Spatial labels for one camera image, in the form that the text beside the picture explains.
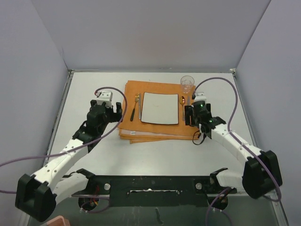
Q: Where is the iridescent ornate teaspoon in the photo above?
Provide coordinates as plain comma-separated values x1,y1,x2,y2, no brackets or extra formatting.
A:
180,96,186,121

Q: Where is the orange cloth napkin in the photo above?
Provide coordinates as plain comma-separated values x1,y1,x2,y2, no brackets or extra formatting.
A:
118,81,197,144

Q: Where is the clear drinking glass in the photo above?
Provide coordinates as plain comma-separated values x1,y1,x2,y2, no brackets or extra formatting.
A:
180,75,195,93

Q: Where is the white square plate black rim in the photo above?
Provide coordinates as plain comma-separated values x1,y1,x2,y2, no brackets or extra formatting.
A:
141,92,179,125

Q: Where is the gold spoon dark handle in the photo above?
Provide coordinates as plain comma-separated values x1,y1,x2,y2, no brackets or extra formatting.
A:
130,94,140,121

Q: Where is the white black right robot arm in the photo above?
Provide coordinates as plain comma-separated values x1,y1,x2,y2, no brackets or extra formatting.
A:
184,100,283,199

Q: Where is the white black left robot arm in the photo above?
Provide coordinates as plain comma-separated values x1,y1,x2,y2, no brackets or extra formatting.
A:
15,100,123,222

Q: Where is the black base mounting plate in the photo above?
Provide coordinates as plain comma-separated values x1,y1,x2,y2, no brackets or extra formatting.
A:
78,175,224,211

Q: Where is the pink plastic bin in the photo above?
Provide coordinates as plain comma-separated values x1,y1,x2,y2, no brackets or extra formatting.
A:
42,216,70,226

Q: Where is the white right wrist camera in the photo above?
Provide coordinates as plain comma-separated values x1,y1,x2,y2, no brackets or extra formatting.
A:
192,92,206,103

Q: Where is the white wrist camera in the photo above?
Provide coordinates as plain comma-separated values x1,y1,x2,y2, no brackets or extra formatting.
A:
192,92,206,103
95,90,113,108

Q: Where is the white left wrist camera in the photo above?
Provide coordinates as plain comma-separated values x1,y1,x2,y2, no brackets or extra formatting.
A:
95,90,113,108

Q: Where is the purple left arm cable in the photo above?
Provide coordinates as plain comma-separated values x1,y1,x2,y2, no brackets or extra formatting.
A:
0,87,129,214

